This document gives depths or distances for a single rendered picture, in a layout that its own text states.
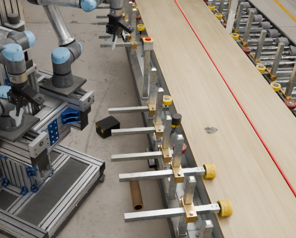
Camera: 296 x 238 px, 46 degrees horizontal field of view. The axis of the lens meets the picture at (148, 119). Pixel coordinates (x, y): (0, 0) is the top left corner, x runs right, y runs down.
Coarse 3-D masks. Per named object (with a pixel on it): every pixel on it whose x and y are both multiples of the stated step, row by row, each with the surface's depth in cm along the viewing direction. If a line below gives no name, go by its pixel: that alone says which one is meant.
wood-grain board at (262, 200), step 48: (144, 0) 404; (192, 0) 413; (192, 48) 316; (240, 48) 321; (192, 96) 256; (240, 96) 259; (192, 144) 215; (240, 144) 217; (288, 144) 219; (240, 192) 187; (288, 192) 189
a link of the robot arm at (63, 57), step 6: (60, 48) 225; (66, 48) 225; (54, 54) 220; (60, 54) 220; (66, 54) 221; (72, 54) 228; (54, 60) 221; (60, 60) 220; (66, 60) 222; (72, 60) 229; (54, 66) 224; (60, 66) 222; (66, 66) 224; (54, 72) 227; (60, 72) 225; (66, 72) 227
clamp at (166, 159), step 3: (162, 147) 216; (162, 150) 214; (165, 150) 214; (168, 150) 214; (165, 153) 212; (165, 156) 210; (168, 156) 210; (171, 156) 210; (165, 159) 210; (168, 159) 211; (171, 159) 211; (165, 162) 212; (168, 162) 213
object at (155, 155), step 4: (148, 152) 213; (152, 152) 214; (156, 152) 214; (160, 152) 214; (172, 152) 214; (112, 156) 209; (116, 156) 209; (120, 156) 209; (124, 156) 209; (128, 156) 210; (132, 156) 210; (136, 156) 210; (140, 156) 210; (144, 156) 211; (148, 156) 212; (152, 156) 212; (156, 156) 213; (160, 156) 213; (172, 156) 215; (112, 160) 208; (116, 160) 209; (120, 160) 210; (124, 160) 210; (128, 160) 211; (132, 160) 211
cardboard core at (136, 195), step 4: (132, 184) 295; (136, 184) 295; (132, 188) 292; (136, 188) 291; (132, 192) 289; (136, 192) 288; (140, 192) 292; (132, 196) 287; (136, 196) 285; (140, 196) 286; (132, 200) 285; (136, 200) 282; (140, 200) 283; (136, 204) 279; (140, 204) 280; (136, 208) 284; (140, 208) 283
